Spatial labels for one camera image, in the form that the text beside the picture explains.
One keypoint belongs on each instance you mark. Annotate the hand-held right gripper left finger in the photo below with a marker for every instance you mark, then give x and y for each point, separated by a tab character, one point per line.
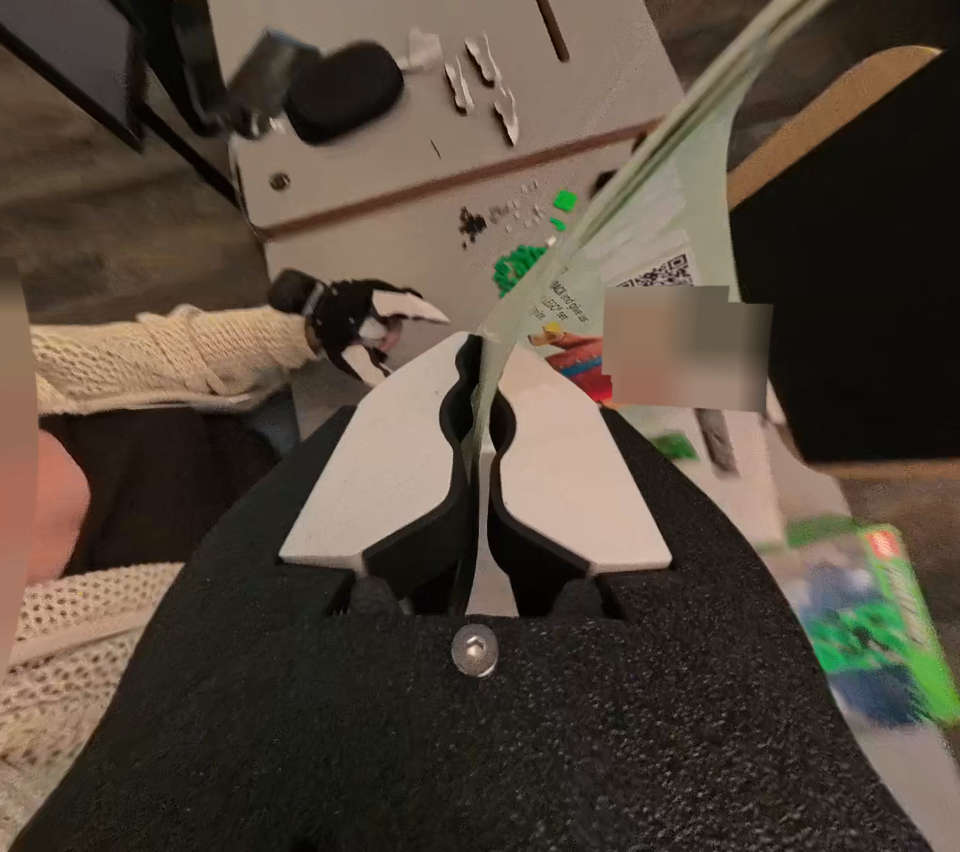
375	462

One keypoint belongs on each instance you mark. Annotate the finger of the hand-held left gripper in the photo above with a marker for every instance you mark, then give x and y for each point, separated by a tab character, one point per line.
367	364
409	308

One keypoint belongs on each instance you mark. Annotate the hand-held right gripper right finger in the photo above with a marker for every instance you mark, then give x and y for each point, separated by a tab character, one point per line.
577	469

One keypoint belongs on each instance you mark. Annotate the lego instruction booklet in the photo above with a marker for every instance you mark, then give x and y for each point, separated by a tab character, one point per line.
660	229

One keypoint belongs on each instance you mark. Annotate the white book stand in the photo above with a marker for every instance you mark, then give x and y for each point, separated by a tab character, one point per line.
862	267

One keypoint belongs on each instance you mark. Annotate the person's left forearm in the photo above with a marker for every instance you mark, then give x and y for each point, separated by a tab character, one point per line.
172	357

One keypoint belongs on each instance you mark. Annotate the pile of black lego pieces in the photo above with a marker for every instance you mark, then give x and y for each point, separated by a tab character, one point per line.
472	226

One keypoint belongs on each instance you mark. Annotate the pile of bright green lego pieces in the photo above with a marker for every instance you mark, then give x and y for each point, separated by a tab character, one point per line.
521	267

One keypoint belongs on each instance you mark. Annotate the scattered light grey lego tiles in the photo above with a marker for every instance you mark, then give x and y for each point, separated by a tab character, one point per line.
517	207

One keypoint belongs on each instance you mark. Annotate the green lego box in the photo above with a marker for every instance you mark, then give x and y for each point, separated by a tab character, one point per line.
870	627

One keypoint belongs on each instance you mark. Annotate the dark trousers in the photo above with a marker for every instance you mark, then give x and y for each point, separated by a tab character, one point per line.
165	477

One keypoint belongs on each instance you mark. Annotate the loose white wedge part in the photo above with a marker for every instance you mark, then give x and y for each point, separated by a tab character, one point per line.
486	61
424	49
508	117
459	87

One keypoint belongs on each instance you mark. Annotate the cream knit sweater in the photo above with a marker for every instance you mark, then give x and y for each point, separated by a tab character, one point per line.
75	679

